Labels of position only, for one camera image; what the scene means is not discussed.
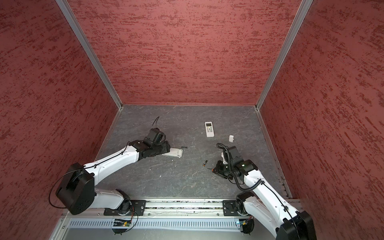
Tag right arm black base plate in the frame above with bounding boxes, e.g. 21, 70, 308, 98
222, 198, 265, 217

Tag left aluminium corner post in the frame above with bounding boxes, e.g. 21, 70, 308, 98
56, 0, 124, 111

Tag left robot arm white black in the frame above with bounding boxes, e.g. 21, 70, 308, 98
55, 128, 171, 216

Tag right base connector wiring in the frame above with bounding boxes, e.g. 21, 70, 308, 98
238, 212, 256, 235

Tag aluminium front rail frame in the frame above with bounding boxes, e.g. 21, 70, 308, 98
49, 197, 316, 240

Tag perforated cable duct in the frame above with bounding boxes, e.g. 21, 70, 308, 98
68, 218, 240, 231

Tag white remote orange button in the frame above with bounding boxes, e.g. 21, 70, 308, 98
163, 148, 184, 158

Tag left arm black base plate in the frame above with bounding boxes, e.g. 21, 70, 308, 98
104, 200, 147, 217

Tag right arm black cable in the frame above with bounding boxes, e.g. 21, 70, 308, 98
215, 142, 265, 193

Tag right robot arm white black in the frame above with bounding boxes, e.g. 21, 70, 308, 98
212, 143, 317, 240

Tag base connector wiring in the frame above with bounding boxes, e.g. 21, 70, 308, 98
110, 206, 139, 235
238, 212, 256, 235

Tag right aluminium corner post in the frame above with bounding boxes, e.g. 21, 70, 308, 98
256, 0, 313, 112

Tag left base connector wiring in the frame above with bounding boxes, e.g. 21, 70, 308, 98
110, 206, 139, 235

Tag aluminium corner post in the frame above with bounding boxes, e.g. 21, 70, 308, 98
256, 0, 313, 112
56, 0, 124, 111

